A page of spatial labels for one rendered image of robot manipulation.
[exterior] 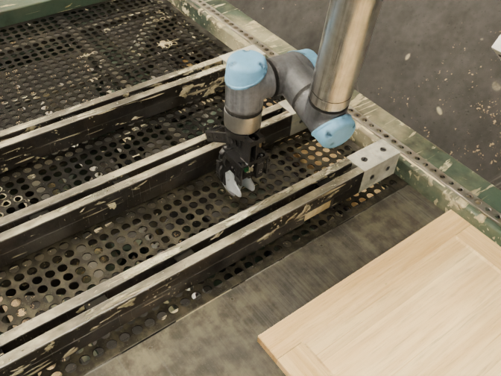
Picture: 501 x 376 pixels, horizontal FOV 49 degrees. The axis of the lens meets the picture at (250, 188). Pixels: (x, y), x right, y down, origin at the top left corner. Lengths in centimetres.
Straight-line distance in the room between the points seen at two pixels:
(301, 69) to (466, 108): 135
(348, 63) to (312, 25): 187
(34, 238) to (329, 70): 67
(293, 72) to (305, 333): 48
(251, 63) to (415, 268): 54
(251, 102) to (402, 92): 146
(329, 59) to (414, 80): 155
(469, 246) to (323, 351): 43
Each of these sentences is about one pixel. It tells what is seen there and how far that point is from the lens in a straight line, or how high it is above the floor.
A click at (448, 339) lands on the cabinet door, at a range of 113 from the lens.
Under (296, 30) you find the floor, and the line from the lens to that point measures 281.
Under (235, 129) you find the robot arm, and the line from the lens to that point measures 109.
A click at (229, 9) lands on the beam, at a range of 193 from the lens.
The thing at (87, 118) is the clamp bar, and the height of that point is 136.
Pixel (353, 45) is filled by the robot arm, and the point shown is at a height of 145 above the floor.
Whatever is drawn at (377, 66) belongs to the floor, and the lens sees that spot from 253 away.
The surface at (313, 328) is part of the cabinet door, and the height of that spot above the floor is 127.
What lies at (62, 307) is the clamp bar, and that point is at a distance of 104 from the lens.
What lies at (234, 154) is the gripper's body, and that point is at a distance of 115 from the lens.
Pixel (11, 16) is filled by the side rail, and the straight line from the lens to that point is 199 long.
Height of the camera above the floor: 219
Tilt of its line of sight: 53 degrees down
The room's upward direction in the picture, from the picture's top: 78 degrees counter-clockwise
